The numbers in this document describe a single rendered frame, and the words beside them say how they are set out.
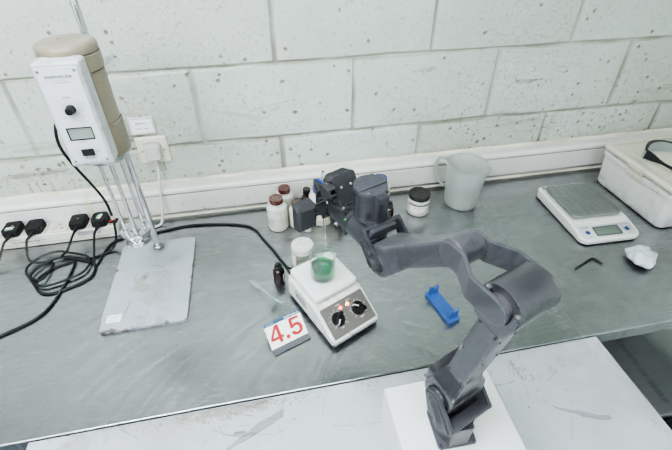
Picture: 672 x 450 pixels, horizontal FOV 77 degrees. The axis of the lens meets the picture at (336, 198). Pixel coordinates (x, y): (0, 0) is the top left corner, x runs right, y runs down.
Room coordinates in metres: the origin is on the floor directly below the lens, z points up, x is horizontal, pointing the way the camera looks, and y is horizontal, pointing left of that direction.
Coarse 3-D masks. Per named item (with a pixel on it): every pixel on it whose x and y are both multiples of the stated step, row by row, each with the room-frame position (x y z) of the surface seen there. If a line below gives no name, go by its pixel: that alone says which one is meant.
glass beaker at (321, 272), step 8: (312, 248) 0.71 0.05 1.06; (320, 248) 0.72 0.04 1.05; (328, 248) 0.72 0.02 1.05; (312, 256) 0.71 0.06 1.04; (320, 256) 0.72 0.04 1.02; (328, 256) 0.72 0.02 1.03; (336, 256) 0.68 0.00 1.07; (312, 264) 0.67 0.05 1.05; (320, 264) 0.66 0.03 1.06; (328, 264) 0.67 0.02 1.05; (312, 272) 0.67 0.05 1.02; (320, 272) 0.66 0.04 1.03; (328, 272) 0.67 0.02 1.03; (320, 280) 0.66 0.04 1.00; (328, 280) 0.67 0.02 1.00
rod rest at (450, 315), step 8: (432, 288) 0.70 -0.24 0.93; (432, 296) 0.70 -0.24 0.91; (440, 296) 0.70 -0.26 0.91; (432, 304) 0.68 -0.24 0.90; (440, 304) 0.67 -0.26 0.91; (448, 304) 0.67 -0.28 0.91; (440, 312) 0.65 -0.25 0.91; (448, 312) 0.65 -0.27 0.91; (456, 312) 0.63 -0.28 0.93; (448, 320) 0.62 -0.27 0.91; (456, 320) 0.63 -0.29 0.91
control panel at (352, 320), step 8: (352, 296) 0.65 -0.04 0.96; (360, 296) 0.65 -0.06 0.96; (336, 304) 0.63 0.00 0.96; (344, 304) 0.63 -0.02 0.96; (368, 304) 0.64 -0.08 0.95; (320, 312) 0.60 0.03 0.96; (328, 312) 0.61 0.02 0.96; (344, 312) 0.61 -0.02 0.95; (352, 312) 0.62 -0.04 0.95; (368, 312) 0.62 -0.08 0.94; (328, 320) 0.59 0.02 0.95; (352, 320) 0.60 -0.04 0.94; (360, 320) 0.60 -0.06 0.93; (336, 328) 0.58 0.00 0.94; (344, 328) 0.58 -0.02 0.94; (352, 328) 0.58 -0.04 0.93; (336, 336) 0.56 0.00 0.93
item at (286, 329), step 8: (288, 320) 0.61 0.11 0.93; (296, 320) 0.61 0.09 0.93; (272, 328) 0.58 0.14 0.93; (280, 328) 0.59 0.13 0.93; (288, 328) 0.59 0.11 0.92; (296, 328) 0.60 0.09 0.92; (304, 328) 0.60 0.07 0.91; (272, 336) 0.57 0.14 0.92; (280, 336) 0.57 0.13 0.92; (288, 336) 0.58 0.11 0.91; (272, 344) 0.56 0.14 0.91
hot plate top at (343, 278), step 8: (304, 264) 0.73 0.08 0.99; (336, 264) 0.73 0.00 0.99; (296, 272) 0.70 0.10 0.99; (304, 272) 0.70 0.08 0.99; (336, 272) 0.70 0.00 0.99; (344, 272) 0.70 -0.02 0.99; (296, 280) 0.68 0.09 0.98; (304, 280) 0.68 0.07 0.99; (312, 280) 0.68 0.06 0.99; (336, 280) 0.68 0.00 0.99; (344, 280) 0.68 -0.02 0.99; (352, 280) 0.68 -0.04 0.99; (304, 288) 0.65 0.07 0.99; (312, 288) 0.65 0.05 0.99; (320, 288) 0.65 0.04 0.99; (328, 288) 0.65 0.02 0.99; (336, 288) 0.65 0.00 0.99; (312, 296) 0.63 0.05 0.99; (320, 296) 0.63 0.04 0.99; (328, 296) 0.63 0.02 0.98
